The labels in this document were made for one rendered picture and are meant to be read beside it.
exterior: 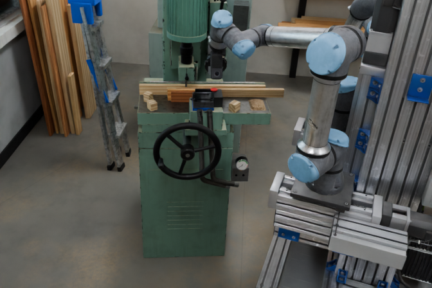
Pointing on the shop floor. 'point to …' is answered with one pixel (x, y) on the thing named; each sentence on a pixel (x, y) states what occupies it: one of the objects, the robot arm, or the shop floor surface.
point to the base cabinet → (182, 206)
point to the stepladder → (94, 7)
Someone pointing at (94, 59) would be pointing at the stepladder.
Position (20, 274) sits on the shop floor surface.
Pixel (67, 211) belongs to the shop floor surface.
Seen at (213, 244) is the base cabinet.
